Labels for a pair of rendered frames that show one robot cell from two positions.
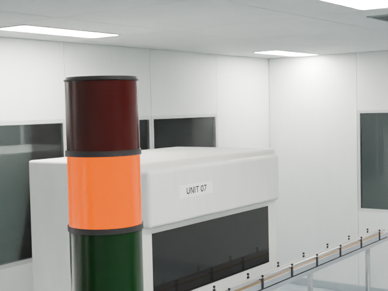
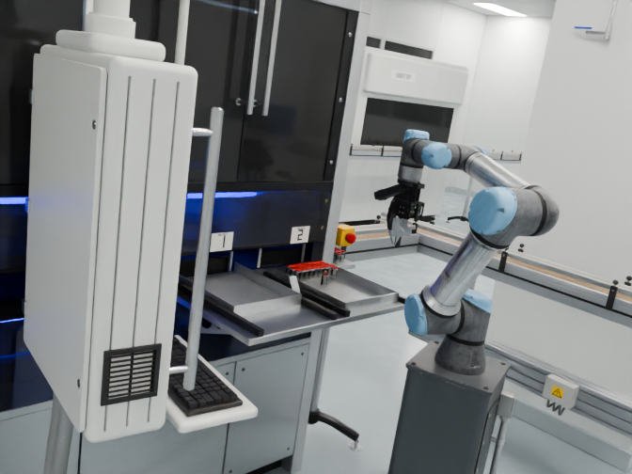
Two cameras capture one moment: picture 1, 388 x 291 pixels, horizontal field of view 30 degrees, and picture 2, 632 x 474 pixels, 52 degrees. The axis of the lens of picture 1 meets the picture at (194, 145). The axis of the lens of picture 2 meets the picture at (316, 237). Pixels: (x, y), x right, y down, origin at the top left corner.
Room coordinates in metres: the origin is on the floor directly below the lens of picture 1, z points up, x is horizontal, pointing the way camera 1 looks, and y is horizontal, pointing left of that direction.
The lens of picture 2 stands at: (-1.85, -0.32, 1.56)
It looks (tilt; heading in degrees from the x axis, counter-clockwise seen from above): 14 degrees down; 8
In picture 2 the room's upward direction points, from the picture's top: 8 degrees clockwise
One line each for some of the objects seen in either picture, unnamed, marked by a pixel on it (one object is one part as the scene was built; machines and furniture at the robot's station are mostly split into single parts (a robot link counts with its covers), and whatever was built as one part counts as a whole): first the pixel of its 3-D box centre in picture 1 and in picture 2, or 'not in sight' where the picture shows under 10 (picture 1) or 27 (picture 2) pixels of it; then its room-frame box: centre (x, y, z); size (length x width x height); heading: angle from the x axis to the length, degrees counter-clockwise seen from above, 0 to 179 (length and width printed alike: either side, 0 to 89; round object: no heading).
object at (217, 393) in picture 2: not in sight; (180, 369); (-0.43, 0.17, 0.82); 0.40 x 0.14 x 0.02; 46
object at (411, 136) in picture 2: not in sight; (415, 149); (0.17, -0.31, 1.40); 0.09 x 0.08 x 0.11; 31
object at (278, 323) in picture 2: not in sight; (288, 295); (0.11, 0.01, 0.87); 0.70 x 0.48 x 0.02; 144
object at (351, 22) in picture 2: not in sight; (336, 129); (0.43, -0.02, 1.40); 0.04 x 0.01 x 0.80; 144
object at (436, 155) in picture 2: not in sight; (436, 154); (0.10, -0.37, 1.39); 0.11 x 0.11 x 0.08; 31
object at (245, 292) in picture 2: not in sight; (234, 287); (0.02, 0.17, 0.90); 0.34 x 0.26 x 0.04; 54
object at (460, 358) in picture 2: not in sight; (463, 348); (0.03, -0.55, 0.84); 0.15 x 0.15 x 0.10
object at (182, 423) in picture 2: not in sight; (164, 380); (-0.45, 0.19, 0.79); 0.45 x 0.28 x 0.03; 46
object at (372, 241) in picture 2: not in sight; (361, 238); (0.88, -0.14, 0.92); 0.69 x 0.16 x 0.16; 144
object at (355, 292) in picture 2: not in sight; (335, 285); (0.22, -0.13, 0.90); 0.34 x 0.26 x 0.04; 53
